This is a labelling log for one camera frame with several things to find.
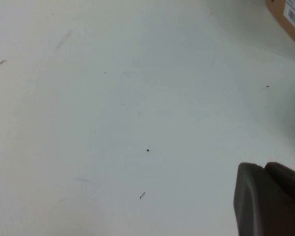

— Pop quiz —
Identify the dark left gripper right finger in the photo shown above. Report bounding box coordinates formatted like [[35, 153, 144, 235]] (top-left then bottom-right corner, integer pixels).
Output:
[[263, 161, 295, 223]]

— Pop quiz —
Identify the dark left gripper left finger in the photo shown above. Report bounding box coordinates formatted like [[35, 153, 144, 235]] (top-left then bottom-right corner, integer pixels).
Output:
[[232, 162, 295, 236]]

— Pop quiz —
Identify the brown cardboard shoe box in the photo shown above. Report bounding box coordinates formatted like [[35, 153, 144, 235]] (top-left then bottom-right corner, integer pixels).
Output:
[[265, 0, 295, 53]]

